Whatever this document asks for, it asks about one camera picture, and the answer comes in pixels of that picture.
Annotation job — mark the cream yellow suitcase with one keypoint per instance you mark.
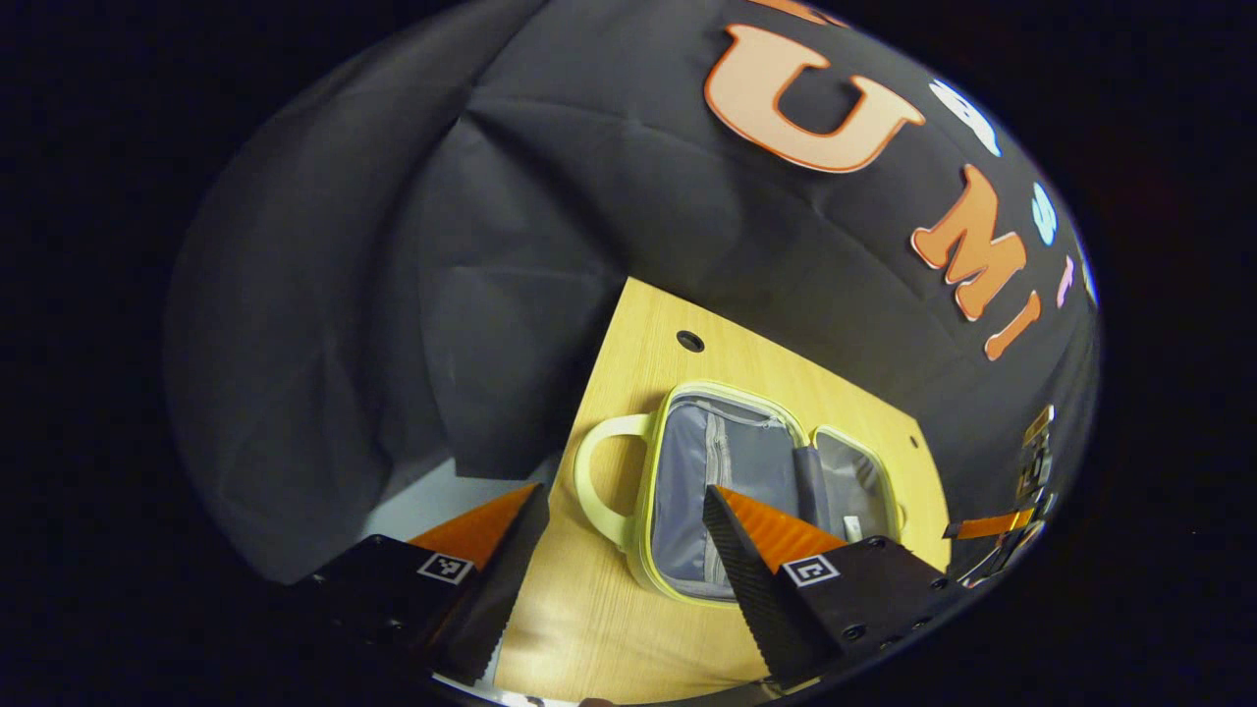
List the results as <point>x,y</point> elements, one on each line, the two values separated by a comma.
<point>678,491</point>

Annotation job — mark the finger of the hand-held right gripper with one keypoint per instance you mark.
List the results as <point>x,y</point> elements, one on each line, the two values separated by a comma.
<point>992,524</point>
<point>1038,425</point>

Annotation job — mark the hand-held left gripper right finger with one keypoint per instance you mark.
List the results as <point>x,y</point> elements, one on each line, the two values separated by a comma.
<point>746,589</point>

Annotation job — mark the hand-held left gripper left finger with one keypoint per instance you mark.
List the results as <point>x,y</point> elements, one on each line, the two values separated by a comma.
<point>496,589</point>

